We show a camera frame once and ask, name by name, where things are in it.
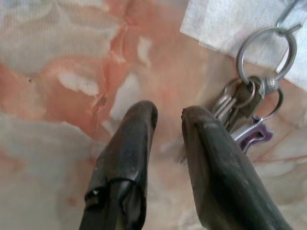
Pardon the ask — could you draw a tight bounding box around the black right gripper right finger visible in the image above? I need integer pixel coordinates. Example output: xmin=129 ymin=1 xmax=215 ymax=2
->
xmin=181 ymin=106 xmax=292 ymax=230

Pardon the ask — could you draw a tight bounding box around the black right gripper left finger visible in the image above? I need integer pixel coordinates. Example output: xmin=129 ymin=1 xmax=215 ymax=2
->
xmin=80 ymin=100 xmax=159 ymax=230

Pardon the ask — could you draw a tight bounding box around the bunch of keys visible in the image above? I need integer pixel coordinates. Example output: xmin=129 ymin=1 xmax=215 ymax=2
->
xmin=211 ymin=26 xmax=298 ymax=154

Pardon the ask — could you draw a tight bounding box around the silver metal hook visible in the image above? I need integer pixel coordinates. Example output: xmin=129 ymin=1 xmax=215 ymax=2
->
xmin=276 ymin=0 xmax=302 ymax=36

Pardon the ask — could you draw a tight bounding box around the marble pattern board red edge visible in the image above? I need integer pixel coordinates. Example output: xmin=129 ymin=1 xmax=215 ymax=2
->
xmin=0 ymin=0 xmax=307 ymax=230

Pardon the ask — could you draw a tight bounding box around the white paper sheet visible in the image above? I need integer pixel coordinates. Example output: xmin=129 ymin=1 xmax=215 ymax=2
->
xmin=179 ymin=0 xmax=307 ymax=87

